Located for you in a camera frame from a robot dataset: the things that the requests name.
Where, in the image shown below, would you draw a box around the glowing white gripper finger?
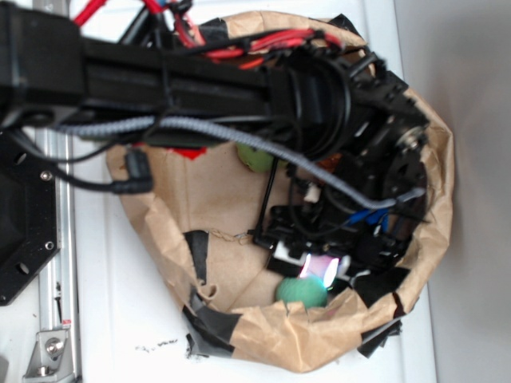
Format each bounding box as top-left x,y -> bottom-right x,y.
267,243 -> 318,278
323,257 -> 351,286

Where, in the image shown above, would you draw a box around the green rubber ball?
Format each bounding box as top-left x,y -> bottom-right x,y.
275,276 -> 327,309

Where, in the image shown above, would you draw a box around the fuzzy green toy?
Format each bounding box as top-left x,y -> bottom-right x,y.
236,143 -> 287,173

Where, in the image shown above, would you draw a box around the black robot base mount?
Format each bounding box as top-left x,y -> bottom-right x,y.
1,133 -> 59,306

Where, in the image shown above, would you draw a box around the grey braided cable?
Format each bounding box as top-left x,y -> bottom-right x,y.
55,115 -> 426,211

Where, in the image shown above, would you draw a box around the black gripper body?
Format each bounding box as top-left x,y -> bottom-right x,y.
253,191 -> 419,277

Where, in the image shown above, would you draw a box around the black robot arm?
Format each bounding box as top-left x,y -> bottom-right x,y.
1,2 -> 428,285

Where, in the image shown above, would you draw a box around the brown paper bag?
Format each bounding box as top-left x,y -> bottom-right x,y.
105,10 -> 456,374

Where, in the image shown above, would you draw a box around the orange seashell toy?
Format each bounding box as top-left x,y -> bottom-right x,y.
316,153 -> 343,173

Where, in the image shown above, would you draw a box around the aluminium rail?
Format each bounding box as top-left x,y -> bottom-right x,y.
22,127 -> 83,383

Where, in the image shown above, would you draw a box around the red cables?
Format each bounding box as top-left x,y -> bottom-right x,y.
71,0 -> 344,65

